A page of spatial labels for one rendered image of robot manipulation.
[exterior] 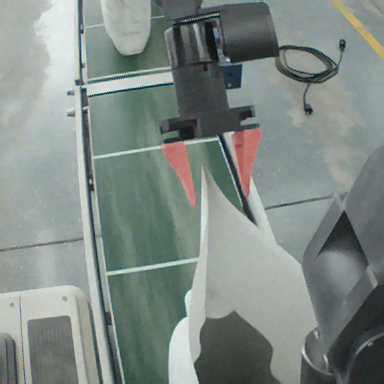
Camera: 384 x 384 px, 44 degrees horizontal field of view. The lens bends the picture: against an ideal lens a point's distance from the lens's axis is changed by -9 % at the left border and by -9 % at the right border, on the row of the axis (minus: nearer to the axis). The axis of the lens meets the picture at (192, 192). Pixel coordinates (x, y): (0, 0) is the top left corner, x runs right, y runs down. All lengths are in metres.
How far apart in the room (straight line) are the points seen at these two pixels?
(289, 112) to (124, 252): 1.25
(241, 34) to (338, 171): 1.59
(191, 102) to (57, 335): 0.94
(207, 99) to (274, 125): 1.70
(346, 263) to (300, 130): 2.01
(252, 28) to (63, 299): 1.04
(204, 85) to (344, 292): 0.36
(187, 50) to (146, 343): 0.79
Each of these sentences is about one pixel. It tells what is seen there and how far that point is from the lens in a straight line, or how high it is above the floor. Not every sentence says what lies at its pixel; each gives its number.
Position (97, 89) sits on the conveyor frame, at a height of 0.38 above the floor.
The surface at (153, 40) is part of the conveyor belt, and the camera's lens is 2.07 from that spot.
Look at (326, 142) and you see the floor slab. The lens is 2.21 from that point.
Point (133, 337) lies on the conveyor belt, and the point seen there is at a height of 0.38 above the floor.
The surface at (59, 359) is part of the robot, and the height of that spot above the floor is 0.26.
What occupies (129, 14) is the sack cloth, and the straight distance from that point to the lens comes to 1.92.
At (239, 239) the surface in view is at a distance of 0.57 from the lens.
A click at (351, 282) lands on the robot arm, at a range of 0.23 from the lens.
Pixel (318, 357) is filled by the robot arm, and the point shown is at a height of 1.20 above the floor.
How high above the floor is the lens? 1.46
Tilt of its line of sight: 49 degrees down
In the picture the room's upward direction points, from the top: straight up
